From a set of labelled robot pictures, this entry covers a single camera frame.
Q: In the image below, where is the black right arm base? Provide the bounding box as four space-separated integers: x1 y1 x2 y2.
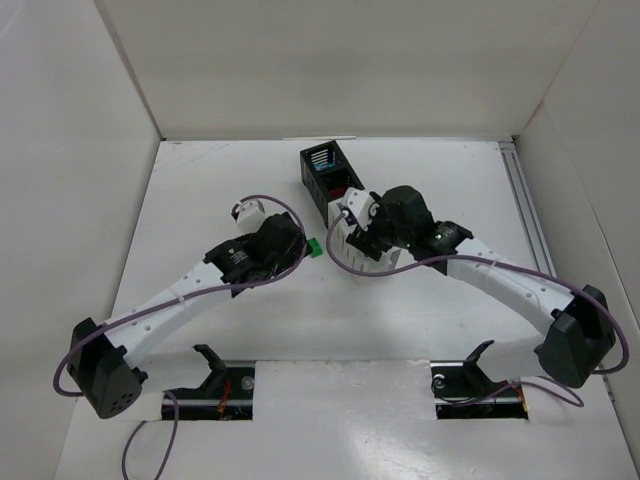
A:
430 340 529 420

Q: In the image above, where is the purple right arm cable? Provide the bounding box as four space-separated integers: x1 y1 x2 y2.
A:
325 209 630 409

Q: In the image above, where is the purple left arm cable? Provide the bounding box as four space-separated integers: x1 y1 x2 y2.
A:
52 194 307 480

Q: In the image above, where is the aluminium rail right side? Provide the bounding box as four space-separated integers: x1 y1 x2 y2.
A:
498 141 556 276

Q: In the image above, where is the black slotted container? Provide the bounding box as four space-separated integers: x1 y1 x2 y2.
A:
300 140 365 227

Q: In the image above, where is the green 2x2 lego brick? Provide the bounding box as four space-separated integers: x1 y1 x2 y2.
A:
307 238 324 258

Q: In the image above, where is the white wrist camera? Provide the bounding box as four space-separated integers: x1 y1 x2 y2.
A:
231 199 266 234
342 187 380 231

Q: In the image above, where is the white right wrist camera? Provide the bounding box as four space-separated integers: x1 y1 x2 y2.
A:
342 187 380 231

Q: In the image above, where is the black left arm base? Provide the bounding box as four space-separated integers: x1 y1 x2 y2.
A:
171 344 256 421

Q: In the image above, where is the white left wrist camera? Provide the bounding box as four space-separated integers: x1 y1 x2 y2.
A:
231 199 266 234

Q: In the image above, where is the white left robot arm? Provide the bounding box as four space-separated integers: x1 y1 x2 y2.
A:
67 213 312 419

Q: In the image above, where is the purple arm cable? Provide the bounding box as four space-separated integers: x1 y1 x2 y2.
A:
52 194 307 480
325 209 630 409

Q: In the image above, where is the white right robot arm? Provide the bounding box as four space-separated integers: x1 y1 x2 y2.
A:
343 186 616 388

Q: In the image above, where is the white slotted container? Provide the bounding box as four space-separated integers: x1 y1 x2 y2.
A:
326 214 401 273

